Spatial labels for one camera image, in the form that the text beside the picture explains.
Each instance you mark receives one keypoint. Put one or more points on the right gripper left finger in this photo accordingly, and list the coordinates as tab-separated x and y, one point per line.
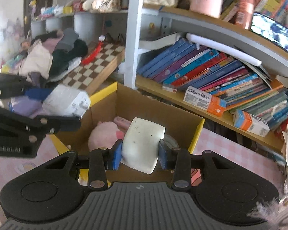
101	160

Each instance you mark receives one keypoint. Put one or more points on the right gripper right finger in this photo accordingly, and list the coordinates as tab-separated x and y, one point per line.
179	161

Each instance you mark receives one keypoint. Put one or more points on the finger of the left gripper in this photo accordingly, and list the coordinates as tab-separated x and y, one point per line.
12	86
13	125

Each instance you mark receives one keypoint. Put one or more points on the pink plush pig toy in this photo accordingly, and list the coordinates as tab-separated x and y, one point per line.
105	134

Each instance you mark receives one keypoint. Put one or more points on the large white power adapter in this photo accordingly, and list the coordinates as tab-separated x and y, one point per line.
66	101

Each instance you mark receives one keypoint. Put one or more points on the round metal tin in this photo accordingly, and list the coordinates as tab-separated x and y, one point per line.
170	142

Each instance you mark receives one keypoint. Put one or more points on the white soap bar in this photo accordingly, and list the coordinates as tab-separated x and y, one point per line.
140	145

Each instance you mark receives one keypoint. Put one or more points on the pink checkered table mat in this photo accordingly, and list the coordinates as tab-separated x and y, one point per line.
52	147

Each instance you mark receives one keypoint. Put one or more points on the pile of clothes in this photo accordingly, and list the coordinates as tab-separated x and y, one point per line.
44	61

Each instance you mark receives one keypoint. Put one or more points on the yellow cardboard box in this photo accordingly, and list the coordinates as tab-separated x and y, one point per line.
118	100

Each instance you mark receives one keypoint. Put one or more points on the wooden chess board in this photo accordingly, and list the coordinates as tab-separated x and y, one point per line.
89	77

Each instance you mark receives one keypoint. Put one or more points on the orange white toothpaste box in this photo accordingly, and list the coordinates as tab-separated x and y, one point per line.
205	101

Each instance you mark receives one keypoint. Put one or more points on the red tassel ornament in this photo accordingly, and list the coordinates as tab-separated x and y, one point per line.
94	53

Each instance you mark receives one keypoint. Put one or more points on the row of leaning books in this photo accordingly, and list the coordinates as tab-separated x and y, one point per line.
242	85

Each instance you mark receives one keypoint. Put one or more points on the phone on shelf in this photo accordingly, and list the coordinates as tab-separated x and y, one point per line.
270	30

